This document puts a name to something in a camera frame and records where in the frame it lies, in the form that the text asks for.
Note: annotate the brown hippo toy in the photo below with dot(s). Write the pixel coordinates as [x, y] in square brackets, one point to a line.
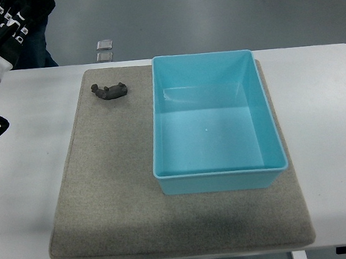
[110, 93]

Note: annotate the blue plastic box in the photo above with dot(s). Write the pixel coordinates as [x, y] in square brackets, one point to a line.
[213, 126]

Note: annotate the lower metal floor plate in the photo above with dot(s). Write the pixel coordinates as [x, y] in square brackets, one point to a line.
[104, 57]

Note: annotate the metal floor plate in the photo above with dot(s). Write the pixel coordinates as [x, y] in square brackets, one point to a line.
[104, 45]
[104, 57]

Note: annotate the upper metal floor plate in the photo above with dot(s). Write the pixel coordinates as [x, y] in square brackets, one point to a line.
[104, 45]

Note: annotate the grey felt mat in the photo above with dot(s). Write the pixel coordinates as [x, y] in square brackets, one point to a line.
[111, 207]

